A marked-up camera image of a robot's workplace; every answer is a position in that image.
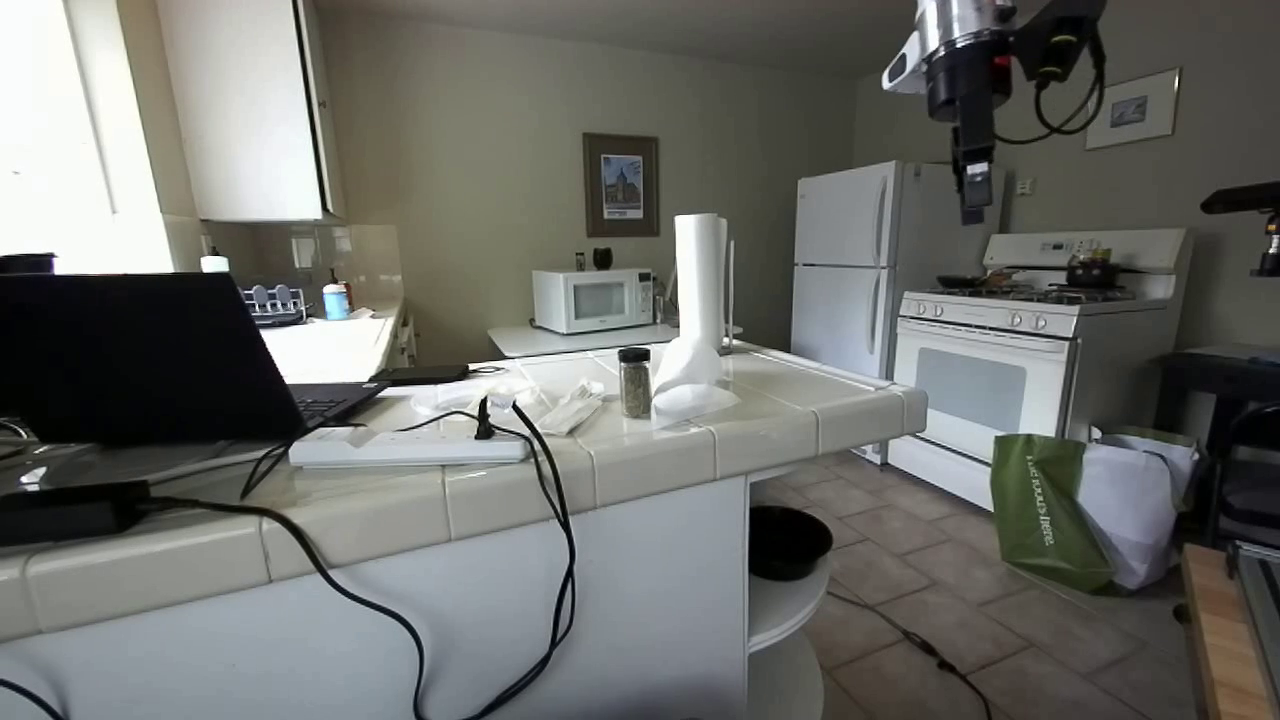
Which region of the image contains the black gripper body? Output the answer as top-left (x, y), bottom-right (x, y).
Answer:
top-left (928, 50), bottom-right (1009, 171)

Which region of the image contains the glass spice bottle black cap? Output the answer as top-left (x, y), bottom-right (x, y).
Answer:
top-left (617, 344), bottom-right (657, 424)

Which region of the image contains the blue soap bottle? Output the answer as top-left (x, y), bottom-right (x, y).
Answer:
top-left (321, 267), bottom-right (356, 326)

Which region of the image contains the dark kettle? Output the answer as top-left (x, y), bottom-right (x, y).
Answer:
top-left (1058, 242), bottom-right (1128, 292)

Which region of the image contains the white refrigerator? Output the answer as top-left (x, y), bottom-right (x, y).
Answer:
top-left (788, 161), bottom-right (1010, 385)

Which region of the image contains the white oven stove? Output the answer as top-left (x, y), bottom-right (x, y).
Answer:
top-left (885, 224), bottom-right (1192, 515)

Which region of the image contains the white paper towel roll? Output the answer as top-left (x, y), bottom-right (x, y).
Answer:
top-left (667, 207), bottom-right (736, 357)

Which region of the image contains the green shopping bag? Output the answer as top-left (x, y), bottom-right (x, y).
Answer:
top-left (989, 433), bottom-right (1121, 599)

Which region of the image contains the crumpled white paper towel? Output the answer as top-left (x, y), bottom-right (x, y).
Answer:
top-left (648, 334), bottom-right (740, 428)

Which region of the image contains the black cart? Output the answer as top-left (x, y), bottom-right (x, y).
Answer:
top-left (1152, 344), bottom-right (1280, 553)

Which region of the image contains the white plastic bag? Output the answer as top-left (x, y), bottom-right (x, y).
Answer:
top-left (1073, 424), bottom-right (1205, 595)

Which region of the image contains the black bowl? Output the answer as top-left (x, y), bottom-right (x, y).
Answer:
top-left (748, 499), bottom-right (838, 588)

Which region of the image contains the white microwave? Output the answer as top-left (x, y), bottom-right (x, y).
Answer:
top-left (528, 264), bottom-right (660, 341)

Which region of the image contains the white microwave counter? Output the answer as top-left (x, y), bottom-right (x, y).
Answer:
top-left (483, 319), bottom-right (689, 364)

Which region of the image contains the white plastic wrapper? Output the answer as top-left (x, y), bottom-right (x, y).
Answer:
top-left (412, 373), bottom-right (611, 444)

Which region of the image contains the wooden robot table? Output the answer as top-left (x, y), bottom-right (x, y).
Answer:
top-left (1174, 538), bottom-right (1280, 720)

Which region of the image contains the white tiled island with shelves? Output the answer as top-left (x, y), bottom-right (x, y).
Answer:
top-left (0, 337), bottom-right (933, 720)

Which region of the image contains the white power strip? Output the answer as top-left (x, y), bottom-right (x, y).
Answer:
top-left (282, 419), bottom-right (537, 472)

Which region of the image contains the white sink counter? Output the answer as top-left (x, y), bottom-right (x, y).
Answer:
top-left (254, 308), bottom-right (405, 388)

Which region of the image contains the blue dish rack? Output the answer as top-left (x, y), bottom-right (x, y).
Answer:
top-left (234, 279), bottom-right (316, 334)

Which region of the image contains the black laptop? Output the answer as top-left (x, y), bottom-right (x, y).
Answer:
top-left (0, 273), bottom-right (384, 451)

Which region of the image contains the black power adapter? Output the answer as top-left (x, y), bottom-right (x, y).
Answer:
top-left (0, 477), bottom-right (161, 550)

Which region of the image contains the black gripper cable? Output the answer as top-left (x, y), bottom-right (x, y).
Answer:
top-left (993, 22), bottom-right (1110, 148)

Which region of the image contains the light framed wall picture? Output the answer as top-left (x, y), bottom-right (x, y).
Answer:
top-left (1079, 67), bottom-right (1189, 156)

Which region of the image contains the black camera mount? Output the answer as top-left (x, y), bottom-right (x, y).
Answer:
top-left (1194, 178), bottom-right (1280, 279)

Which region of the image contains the dark framed wall picture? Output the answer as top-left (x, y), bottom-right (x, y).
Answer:
top-left (580, 129), bottom-right (662, 245)

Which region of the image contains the black floor cable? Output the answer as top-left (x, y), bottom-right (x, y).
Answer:
top-left (822, 585), bottom-right (998, 720)

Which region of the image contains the black power strip cable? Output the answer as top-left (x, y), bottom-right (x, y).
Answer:
top-left (462, 398), bottom-right (585, 720)

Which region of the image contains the white wall cabinet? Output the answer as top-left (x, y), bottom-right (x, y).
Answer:
top-left (152, 0), bottom-right (341, 227)

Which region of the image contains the black adapter cable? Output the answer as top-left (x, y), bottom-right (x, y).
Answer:
top-left (141, 493), bottom-right (436, 720)

